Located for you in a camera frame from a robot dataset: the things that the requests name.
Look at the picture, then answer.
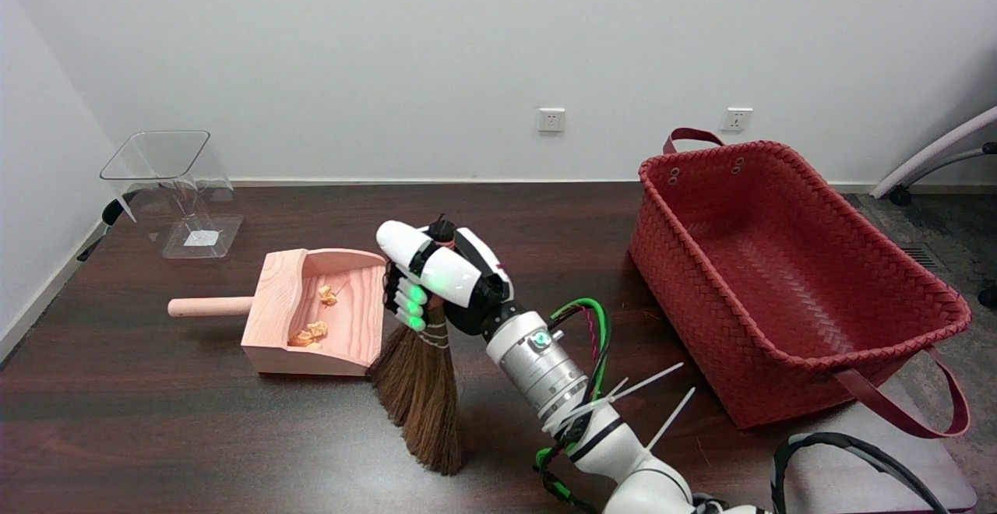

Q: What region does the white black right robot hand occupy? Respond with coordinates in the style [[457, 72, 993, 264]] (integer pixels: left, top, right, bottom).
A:
[[376, 220, 516, 336]]

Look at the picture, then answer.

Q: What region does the brown straw hand broom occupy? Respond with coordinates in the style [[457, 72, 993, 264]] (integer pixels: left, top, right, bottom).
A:
[[368, 216, 467, 476]]

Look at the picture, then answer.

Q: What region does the pink wooden dustpan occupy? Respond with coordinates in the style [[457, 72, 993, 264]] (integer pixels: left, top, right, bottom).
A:
[[167, 248, 388, 378]]

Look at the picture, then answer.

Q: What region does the clear plastic container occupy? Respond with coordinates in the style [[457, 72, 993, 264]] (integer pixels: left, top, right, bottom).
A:
[[100, 130, 245, 260]]

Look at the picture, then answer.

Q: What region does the red woven basket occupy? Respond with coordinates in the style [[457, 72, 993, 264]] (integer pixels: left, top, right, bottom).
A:
[[628, 128, 973, 438]]

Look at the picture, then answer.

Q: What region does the white black office chair base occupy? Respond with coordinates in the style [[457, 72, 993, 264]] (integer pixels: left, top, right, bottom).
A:
[[870, 105, 997, 309]]

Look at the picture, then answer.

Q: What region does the green black cable bundle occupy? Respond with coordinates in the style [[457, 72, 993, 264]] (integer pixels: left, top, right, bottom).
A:
[[534, 298, 612, 514]]

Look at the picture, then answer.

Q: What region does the black sleeved cable loop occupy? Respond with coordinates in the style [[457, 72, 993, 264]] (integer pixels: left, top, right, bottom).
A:
[[771, 432, 951, 514]]

